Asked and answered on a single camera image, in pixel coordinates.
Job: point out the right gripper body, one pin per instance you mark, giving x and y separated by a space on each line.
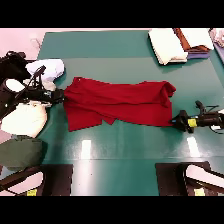
183 120

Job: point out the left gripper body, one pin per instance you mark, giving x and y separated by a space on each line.
57 96

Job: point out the red shirt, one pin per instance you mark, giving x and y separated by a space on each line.
116 101

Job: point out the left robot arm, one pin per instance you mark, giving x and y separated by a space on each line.
32 95

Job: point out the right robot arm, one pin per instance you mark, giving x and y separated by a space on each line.
208 119

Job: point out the pale lilac garment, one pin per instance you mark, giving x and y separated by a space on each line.
47 68

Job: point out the black garment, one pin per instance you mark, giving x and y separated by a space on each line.
12 66

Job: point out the dark green garment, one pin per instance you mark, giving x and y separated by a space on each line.
20 151

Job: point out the purple garment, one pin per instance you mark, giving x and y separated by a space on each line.
198 55

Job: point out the brown garment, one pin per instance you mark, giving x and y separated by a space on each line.
186 43

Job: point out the white folded garment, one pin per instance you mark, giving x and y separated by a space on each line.
166 45

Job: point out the pale pink garment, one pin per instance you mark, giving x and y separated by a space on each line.
218 36

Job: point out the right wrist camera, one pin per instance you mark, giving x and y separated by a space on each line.
200 106

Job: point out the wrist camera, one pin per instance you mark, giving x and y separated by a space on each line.
200 106
37 77

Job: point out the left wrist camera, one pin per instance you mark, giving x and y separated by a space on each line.
37 77

